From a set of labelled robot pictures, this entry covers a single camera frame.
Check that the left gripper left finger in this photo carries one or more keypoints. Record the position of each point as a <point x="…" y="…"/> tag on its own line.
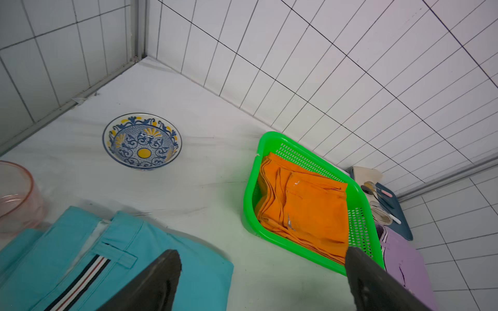
<point x="153" y="289"/>

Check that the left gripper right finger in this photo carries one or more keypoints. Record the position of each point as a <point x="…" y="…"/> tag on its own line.
<point x="373" y="288"/>

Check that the purple pants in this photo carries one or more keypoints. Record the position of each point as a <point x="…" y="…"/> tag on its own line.
<point x="406" y="265"/>

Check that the teal pants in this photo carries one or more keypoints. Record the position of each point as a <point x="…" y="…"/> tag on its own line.
<point x="82" y="261"/>

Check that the orange pants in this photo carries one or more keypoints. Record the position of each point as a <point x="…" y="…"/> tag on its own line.
<point x="304" y="207"/>

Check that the beige folded cloth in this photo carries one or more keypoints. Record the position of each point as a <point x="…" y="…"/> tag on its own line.
<point x="361" y="175"/>

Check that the green plastic basket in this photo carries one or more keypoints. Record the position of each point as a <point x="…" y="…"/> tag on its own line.
<point x="363" y="234"/>

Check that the dark teal tray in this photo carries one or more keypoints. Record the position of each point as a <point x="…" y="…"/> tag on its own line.
<point x="402" y="229"/>

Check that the blue patterned ceramic bowl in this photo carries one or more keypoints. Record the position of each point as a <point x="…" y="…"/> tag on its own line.
<point x="142" y="141"/>

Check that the pink plastic cup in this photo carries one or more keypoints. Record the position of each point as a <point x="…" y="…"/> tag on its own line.
<point x="22" y="206"/>

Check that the white handled spoon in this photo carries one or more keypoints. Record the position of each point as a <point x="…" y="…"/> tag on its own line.
<point x="381" y="216"/>

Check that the dark teal handled spoon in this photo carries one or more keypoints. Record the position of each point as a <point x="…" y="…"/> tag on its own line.
<point x="369" y="191"/>

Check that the pink handled spoon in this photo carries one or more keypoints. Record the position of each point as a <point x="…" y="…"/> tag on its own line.
<point x="375" y="188"/>

